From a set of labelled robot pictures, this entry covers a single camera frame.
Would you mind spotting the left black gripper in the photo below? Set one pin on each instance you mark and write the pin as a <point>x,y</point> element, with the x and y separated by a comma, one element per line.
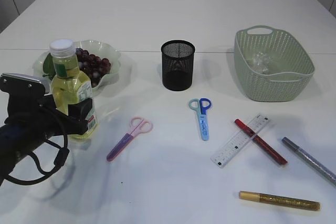
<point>30,100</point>

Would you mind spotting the yellow oil bottle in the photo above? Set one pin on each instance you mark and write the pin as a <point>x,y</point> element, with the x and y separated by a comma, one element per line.
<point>70,85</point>

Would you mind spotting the purple grape bunch with leaf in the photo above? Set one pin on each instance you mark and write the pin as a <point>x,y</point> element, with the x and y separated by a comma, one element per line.
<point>92,65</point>

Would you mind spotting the clear plastic sheet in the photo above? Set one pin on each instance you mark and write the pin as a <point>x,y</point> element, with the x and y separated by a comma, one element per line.
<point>262,62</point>

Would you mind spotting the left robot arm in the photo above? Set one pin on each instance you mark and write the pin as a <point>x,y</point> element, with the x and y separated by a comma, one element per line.
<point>20,140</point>

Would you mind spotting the translucent green wavy plate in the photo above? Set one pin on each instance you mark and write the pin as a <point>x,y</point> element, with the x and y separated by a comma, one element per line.
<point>98,48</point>

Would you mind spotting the black mesh pen holder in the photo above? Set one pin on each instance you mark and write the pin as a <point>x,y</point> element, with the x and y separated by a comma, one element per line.
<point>177,64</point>

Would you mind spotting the clear plastic ruler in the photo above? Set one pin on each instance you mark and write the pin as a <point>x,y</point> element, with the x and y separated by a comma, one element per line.
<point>225,153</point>

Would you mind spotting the red glitter pen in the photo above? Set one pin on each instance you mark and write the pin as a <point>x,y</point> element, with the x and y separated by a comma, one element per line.
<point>261,143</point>

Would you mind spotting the gold glitter pen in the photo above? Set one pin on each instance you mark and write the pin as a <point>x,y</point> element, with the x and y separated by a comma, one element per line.
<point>280,201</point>

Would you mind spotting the green woven plastic basket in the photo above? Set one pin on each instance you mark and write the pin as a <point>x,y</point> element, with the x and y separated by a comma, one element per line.
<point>294,67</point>

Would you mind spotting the silver glitter pen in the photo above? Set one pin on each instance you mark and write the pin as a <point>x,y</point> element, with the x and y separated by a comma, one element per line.
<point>310,160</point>

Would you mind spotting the pink purple scissors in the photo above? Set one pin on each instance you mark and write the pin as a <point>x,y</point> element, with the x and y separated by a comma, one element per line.
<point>138,125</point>

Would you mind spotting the blue scissors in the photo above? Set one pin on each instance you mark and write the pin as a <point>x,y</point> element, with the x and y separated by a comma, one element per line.
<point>200,106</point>

